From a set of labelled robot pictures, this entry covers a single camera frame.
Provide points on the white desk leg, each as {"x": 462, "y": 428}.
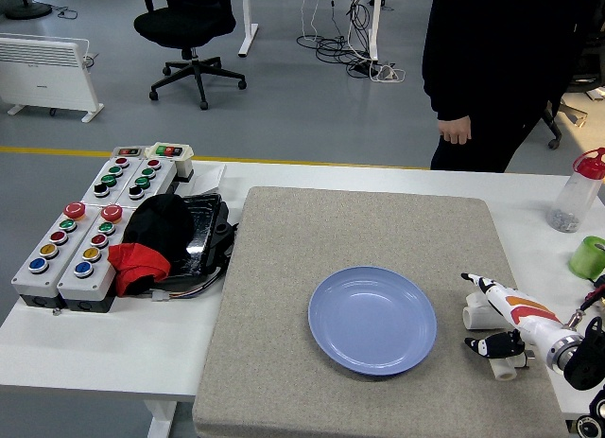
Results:
{"x": 375, "y": 26}
{"x": 248, "y": 31}

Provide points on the person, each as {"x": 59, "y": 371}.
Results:
{"x": 496, "y": 55}

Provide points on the white plastic pipe tee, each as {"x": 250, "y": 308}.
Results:
{"x": 477, "y": 317}

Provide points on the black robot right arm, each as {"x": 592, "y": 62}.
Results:
{"x": 586, "y": 362}

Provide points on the person's right hand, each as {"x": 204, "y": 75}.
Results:
{"x": 454, "y": 131}

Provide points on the button box with black knob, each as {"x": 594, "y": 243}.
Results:
{"x": 108, "y": 180}
{"x": 142, "y": 182}

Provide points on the grey-brown mat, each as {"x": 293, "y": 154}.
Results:
{"x": 331, "y": 230}

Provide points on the green tape roll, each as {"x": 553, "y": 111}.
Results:
{"x": 583, "y": 260}

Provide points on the black office chair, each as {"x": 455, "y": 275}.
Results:
{"x": 189, "y": 26}

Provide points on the clear bottle red cap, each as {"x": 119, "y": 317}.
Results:
{"x": 574, "y": 197}

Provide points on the black round stand base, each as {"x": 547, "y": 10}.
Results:
{"x": 26, "y": 10}

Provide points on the blue round plate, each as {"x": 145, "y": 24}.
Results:
{"x": 373, "y": 322}

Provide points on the white paper tray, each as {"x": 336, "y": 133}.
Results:
{"x": 208, "y": 178}

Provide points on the black plastic tray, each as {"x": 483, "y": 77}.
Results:
{"x": 205, "y": 230}

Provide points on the small grey switch box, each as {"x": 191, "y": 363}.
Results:
{"x": 128, "y": 152}

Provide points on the white red-green switch box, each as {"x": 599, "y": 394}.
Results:
{"x": 171, "y": 152}

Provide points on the white panel heater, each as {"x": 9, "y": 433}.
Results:
{"x": 42, "y": 74}

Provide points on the white pipe tee metal thread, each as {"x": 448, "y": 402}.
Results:
{"x": 502, "y": 368}

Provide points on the black chair base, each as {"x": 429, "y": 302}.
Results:
{"x": 553, "y": 130}

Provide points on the white table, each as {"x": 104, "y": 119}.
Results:
{"x": 118, "y": 343}

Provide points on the button box with emergency stop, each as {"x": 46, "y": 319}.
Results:
{"x": 45, "y": 258}
{"x": 90, "y": 263}

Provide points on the black cloth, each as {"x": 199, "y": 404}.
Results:
{"x": 158, "y": 225}

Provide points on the red cloth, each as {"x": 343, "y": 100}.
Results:
{"x": 137, "y": 268}

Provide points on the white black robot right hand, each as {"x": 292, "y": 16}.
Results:
{"x": 529, "y": 315}

